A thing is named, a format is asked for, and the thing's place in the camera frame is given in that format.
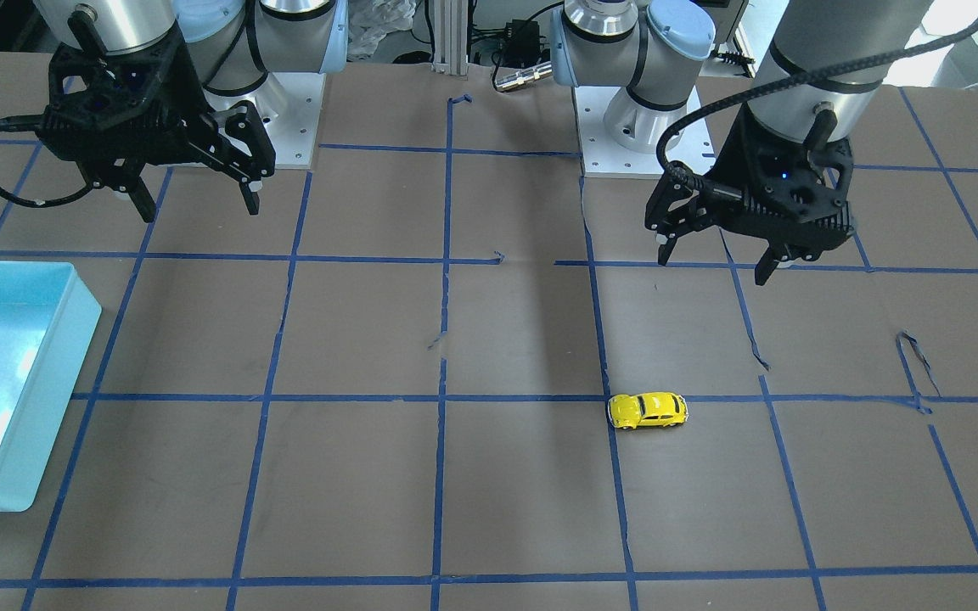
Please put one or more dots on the light blue plastic bin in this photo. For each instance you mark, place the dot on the light blue plastic bin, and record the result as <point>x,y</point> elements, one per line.
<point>47,320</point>

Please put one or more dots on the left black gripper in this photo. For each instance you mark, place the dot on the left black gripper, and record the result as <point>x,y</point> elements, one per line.
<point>731,161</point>

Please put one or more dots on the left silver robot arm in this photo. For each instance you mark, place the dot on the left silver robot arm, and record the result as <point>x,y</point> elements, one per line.
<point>823,55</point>

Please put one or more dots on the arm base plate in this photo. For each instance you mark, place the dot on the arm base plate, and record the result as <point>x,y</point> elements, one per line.
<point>290,105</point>
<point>618,135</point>

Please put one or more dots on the yellow beetle toy car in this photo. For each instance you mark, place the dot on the yellow beetle toy car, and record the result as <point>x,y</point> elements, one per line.
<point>647,409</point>

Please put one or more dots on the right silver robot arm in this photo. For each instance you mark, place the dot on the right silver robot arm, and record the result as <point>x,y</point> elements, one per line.
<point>234,45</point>

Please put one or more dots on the aluminium frame post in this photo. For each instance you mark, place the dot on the aluminium frame post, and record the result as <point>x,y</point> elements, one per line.
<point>450,37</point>

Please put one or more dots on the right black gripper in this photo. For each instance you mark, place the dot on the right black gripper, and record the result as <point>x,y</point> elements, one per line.
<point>186,95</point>

